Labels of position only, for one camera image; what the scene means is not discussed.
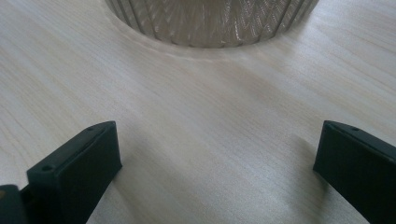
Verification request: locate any ribbed translucent brown trash bin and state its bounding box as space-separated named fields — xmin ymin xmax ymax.
xmin=104 ymin=0 xmax=320 ymax=49

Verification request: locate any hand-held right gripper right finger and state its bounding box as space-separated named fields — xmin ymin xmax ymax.
xmin=312 ymin=119 xmax=396 ymax=224

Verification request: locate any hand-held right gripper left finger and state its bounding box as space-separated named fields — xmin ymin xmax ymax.
xmin=26 ymin=120 xmax=123 ymax=224

